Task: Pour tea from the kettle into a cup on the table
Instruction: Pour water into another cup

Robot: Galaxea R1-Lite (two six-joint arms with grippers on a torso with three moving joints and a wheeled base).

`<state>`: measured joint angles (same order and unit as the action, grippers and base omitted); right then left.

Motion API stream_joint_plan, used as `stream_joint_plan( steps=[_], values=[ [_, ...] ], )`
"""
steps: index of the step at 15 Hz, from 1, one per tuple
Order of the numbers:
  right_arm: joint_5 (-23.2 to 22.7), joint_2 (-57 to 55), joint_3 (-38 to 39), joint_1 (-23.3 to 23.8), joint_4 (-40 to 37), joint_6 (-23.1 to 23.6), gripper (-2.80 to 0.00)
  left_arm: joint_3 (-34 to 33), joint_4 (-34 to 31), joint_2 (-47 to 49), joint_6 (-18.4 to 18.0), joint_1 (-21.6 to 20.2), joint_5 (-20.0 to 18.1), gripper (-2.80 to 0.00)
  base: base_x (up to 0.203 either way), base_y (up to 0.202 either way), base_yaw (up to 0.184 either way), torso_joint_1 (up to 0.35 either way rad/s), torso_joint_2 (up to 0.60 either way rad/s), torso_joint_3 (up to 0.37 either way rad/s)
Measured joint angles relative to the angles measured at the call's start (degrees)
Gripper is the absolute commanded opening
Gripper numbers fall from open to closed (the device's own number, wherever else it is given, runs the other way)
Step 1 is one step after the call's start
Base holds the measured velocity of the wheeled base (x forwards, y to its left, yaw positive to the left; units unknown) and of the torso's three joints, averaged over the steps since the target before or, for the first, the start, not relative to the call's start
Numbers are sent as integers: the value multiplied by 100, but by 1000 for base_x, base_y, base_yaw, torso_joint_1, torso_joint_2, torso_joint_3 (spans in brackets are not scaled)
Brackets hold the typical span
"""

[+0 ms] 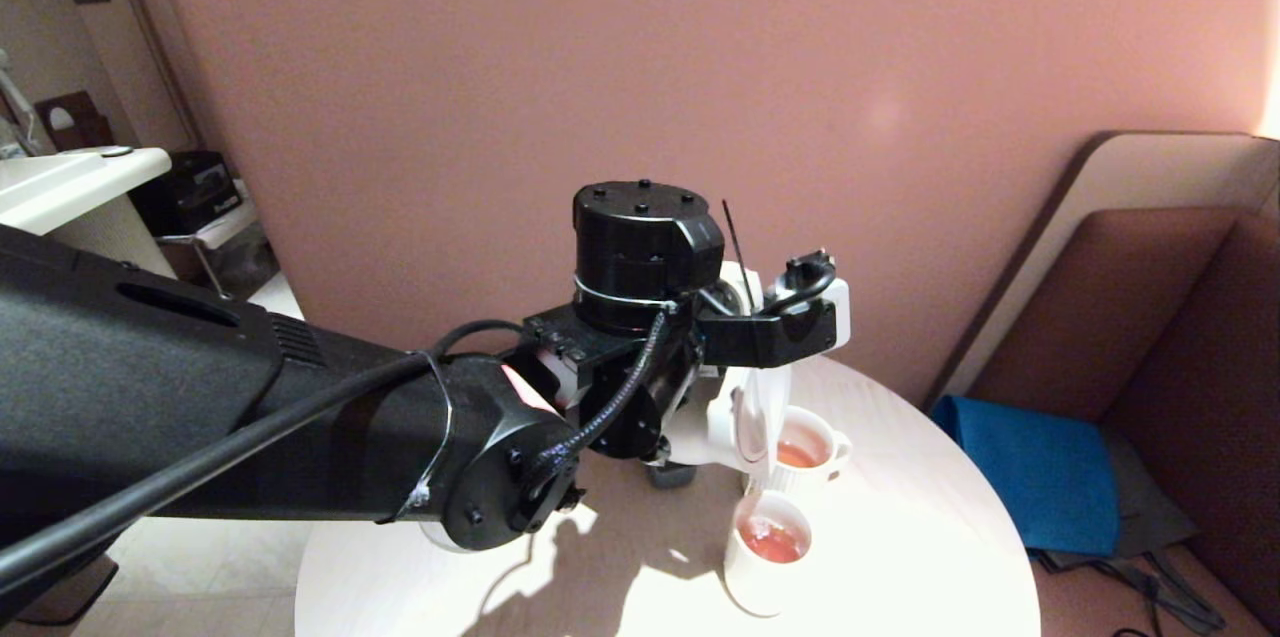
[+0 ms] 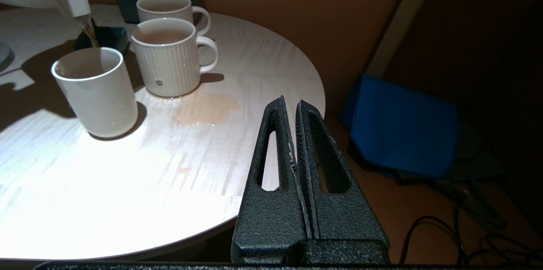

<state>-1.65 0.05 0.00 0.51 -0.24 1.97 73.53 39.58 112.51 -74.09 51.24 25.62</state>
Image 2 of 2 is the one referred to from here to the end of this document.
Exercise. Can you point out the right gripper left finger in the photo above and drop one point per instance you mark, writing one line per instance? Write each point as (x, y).
(263, 219)

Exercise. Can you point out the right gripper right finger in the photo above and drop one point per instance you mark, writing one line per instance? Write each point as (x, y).
(339, 219)

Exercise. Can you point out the blue fabric bag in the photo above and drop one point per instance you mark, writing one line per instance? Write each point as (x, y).
(403, 126)

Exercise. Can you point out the white ribbed mug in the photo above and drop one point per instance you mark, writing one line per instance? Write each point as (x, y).
(186, 7)
(169, 66)

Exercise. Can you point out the white leaning board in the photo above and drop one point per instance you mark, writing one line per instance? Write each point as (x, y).
(403, 20)

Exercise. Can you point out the blue rectangular tray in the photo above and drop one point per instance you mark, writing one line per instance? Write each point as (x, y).
(108, 37)

